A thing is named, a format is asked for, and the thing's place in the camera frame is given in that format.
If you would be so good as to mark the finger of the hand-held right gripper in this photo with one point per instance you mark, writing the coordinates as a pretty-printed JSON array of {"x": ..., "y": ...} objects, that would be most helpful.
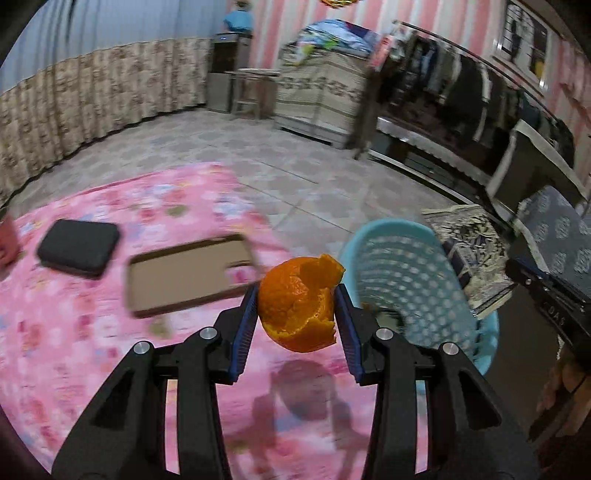
[{"x": 519, "y": 273}]

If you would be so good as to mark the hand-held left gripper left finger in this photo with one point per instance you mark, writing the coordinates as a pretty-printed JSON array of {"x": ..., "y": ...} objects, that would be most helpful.
[{"x": 244, "y": 332}]

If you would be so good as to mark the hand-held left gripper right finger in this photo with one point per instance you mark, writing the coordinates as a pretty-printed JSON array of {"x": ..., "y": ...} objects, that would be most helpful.
[{"x": 346, "y": 332}]

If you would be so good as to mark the orange peel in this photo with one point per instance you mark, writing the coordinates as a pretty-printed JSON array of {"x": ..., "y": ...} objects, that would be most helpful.
[{"x": 295, "y": 304}]

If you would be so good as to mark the light blue plastic basket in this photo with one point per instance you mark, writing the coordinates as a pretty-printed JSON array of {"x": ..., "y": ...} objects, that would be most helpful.
[{"x": 406, "y": 267}]

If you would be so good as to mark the person's right hand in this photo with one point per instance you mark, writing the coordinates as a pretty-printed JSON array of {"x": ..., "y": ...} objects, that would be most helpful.
[{"x": 561, "y": 392}]

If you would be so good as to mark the patterned floor mat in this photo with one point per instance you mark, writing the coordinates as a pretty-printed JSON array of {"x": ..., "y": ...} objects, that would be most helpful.
[{"x": 471, "y": 249}]

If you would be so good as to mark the grey patterned seat cushion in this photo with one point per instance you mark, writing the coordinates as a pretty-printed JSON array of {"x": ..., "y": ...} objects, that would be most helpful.
[{"x": 554, "y": 230}]

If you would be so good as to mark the brown phone case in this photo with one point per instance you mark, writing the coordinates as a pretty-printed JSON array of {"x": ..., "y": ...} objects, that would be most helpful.
[{"x": 184, "y": 277}]

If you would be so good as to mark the pink floral blanket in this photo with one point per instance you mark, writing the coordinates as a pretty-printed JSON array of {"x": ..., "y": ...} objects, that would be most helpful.
[{"x": 92, "y": 346}]

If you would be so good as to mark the low cabinet with lace cover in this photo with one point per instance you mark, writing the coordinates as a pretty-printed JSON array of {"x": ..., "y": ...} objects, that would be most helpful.
[{"x": 415, "y": 138}]

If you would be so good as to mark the black zip case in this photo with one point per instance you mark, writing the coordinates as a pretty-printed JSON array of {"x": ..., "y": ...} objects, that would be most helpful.
[{"x": 78, "y": 247}]

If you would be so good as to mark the clothes rack with garments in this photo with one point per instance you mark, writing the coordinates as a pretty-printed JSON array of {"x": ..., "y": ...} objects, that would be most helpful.
[{"x": 461, "y": 83}]

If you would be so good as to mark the cabinet with striped cover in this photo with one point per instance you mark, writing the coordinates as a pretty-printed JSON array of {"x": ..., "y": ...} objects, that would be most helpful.
[{"x": 318, "y": 92}]

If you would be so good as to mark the pink cartoon mug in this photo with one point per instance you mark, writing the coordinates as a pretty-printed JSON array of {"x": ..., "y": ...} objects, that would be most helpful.
[{"x": 7, "y": 242}]

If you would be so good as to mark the wooden stool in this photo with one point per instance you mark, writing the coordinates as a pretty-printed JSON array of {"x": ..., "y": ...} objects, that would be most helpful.
[{"x": 254, "y": 73}]

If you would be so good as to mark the grey water dispenser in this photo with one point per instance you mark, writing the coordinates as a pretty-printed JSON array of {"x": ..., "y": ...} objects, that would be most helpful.
[{"x": 226, "y": 69}]

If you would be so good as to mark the blue and floral curtain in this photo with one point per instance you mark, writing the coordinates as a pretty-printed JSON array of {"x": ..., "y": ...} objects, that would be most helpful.
[{"x": 92, "y": 78}]

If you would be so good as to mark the pile of clothes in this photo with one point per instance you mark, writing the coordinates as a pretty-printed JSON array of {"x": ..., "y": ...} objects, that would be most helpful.
[{"x": 337, "y": 34}]

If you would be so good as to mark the blue bag on dispenser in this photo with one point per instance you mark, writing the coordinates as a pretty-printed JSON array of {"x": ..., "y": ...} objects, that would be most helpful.
[{"x": 239, "y": 19}]

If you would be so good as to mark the framed wall panel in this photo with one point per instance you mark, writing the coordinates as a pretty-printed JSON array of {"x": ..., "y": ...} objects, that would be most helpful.
[{"x": 526, "y": 37}]

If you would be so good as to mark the red heart wall decoration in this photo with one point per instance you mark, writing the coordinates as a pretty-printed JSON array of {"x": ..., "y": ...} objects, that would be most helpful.
[{"x": 339, "y": 2}]

